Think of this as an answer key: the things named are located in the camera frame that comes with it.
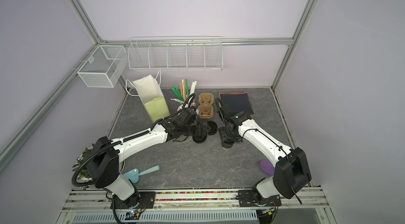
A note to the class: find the white wrapped straw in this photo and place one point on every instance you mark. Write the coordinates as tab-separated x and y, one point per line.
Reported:
193	87

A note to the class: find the purple pink spatula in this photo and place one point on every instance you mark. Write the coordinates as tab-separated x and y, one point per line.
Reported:
267	167

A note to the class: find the black paper coffee cup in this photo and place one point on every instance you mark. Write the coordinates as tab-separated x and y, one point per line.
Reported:
227	140

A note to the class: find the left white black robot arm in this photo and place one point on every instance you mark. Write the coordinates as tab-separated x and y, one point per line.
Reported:
102	167

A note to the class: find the brown wrapped straw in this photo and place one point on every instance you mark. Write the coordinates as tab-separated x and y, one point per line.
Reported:
182	91

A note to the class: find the green wrapped straw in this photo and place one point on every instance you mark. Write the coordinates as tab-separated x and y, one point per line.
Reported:
186	91
178	94

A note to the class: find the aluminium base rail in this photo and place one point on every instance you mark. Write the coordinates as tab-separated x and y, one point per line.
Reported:
195	199

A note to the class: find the brown pulp cup carriers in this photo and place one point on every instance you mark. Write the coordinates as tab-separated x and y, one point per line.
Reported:
205	108

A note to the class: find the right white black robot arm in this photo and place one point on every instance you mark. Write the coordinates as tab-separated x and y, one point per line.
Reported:
292	171

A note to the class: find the teal plastic scoop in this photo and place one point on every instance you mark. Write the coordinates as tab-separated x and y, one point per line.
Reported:
134	175

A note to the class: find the white green paper bag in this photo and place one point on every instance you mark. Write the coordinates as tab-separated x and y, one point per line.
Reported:
149	91

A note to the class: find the long white wire basket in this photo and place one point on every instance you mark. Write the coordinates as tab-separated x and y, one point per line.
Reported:
176	53

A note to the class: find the stack of black lids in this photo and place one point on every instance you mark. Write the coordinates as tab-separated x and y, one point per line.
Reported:
213	128

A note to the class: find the cardboard box of napkins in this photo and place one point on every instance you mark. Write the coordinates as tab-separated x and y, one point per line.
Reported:
238	101

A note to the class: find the white ribbed cable duct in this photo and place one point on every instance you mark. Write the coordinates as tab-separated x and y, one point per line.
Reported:
175	217

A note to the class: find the small white wire basket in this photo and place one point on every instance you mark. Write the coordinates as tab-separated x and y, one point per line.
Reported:
104	66

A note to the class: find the black cup lid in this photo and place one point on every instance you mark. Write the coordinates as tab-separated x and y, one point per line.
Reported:
200	135

